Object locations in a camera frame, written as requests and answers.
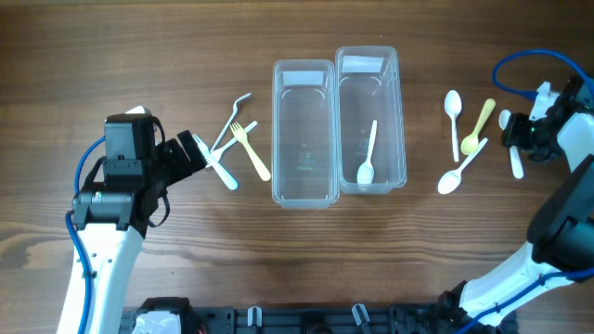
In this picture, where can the light blue plastic fork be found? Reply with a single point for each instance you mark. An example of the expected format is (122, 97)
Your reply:
(230, 182)

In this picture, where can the flat white plastic fork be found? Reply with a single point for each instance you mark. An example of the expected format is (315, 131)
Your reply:
(218, 153)

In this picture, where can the right clear plastic container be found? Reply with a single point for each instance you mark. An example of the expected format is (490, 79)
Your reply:
(369, 88)

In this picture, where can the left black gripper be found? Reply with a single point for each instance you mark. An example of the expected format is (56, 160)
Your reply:
(182, 167)

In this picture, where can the left clear plastic container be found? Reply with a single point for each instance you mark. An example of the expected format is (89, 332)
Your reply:
(304, 134)

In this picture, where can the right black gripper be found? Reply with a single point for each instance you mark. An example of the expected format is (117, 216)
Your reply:
(513, 135)

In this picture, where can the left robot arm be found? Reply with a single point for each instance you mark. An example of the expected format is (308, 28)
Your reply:
(111, 211)

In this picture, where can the curved white plastic fork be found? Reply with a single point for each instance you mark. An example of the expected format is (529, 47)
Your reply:
(235, 111)

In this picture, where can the thin white plastic spoon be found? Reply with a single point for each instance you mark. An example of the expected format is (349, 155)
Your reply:
(365, 172)

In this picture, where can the clear plastic container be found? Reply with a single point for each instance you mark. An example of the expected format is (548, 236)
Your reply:
(304, 134)
(369, 88)

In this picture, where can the yellow plastic fork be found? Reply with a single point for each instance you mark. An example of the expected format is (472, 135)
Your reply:
(241, 135)

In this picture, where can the white spoon lower diagonal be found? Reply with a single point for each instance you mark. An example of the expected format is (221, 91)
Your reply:
(452, 179)

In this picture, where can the yellow plastic spoon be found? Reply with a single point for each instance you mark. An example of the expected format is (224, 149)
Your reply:
(470, 143)

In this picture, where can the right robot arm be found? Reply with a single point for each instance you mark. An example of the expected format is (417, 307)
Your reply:
(558, 250)

